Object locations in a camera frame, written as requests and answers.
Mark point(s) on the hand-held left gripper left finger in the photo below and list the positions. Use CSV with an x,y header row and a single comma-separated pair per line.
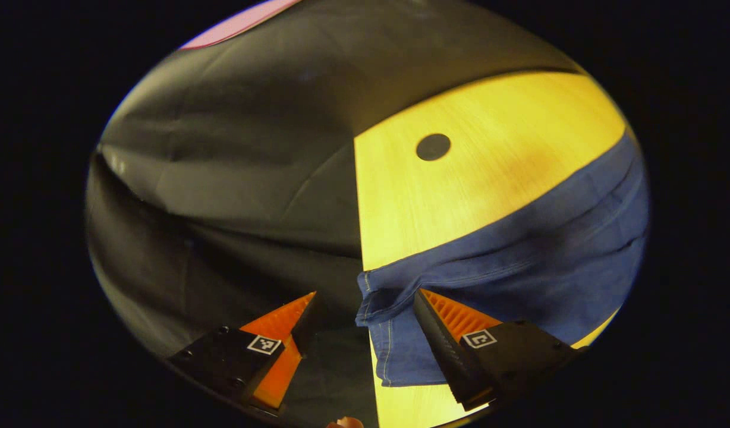
x,y
308,326

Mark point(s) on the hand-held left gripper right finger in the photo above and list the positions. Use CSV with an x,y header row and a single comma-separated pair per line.
x,y
445,351

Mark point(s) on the blue denim jeans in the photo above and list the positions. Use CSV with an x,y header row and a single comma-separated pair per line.
x,y
549,255

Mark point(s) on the black backdrop cloth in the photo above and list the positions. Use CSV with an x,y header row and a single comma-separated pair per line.
x,y
234,196

